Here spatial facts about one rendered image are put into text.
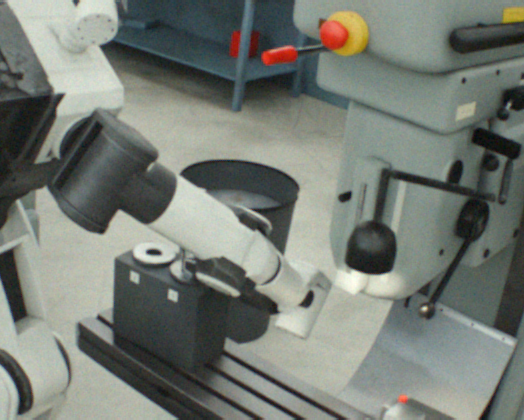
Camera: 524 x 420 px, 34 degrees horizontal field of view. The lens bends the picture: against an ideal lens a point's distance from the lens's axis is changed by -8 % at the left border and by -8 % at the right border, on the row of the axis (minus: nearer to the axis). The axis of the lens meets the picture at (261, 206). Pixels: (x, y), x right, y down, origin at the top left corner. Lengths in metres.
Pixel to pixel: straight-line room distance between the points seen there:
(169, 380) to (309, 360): 1.88
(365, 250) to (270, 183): 2.55
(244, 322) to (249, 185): 0.58
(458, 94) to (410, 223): 0.23
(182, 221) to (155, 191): 0.07
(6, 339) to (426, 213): 0.79
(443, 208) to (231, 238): 0.33
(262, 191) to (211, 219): 2.45
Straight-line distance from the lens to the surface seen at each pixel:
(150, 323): 1.89
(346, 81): 1.34
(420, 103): 1.27
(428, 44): 1.16
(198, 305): 1.79
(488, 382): 1.90
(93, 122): 1.33
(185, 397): 1.82
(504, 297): 1.86
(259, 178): 3.80
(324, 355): 3.73
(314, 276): 1.62
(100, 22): 1.32
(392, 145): 1.35
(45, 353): 1.70
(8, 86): 1.28
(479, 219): 1.45
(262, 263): 1.46
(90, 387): 3.38
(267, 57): 1.24
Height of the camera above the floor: 2.02
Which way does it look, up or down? 24 degrees down
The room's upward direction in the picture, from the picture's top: 7 degrees clockwise
